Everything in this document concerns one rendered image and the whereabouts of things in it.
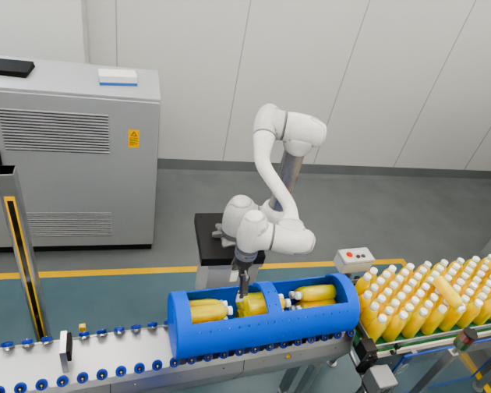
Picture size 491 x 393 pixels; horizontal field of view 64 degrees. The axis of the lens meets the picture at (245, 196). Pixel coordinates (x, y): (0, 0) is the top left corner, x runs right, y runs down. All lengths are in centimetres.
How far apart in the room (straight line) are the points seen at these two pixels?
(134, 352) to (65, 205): 161
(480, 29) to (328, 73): 169
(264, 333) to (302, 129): 90
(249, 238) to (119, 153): 171
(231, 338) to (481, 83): 452
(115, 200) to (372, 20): 297
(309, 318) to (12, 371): 127
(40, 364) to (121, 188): 154
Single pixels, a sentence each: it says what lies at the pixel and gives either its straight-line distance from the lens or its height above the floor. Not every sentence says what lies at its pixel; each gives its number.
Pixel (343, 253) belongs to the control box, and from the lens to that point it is 237.
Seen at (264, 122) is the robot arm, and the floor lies 187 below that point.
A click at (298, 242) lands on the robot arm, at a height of 167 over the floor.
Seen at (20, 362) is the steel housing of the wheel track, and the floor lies 93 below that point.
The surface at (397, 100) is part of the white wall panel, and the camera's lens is 498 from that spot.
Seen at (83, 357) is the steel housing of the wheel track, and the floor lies 93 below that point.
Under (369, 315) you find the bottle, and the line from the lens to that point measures 220.
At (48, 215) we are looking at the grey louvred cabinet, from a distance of 335.
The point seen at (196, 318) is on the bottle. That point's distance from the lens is 177.
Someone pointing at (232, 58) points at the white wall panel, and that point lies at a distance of 405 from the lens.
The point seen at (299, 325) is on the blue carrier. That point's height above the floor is 115.
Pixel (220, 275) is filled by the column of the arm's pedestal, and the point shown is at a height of 89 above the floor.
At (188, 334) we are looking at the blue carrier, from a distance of 172.
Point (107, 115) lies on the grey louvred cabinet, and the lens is 280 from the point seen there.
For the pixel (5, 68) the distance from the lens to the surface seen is 303.
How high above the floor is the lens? 263
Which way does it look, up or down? 37 degrees down
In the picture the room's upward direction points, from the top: 13 degrees clockwise
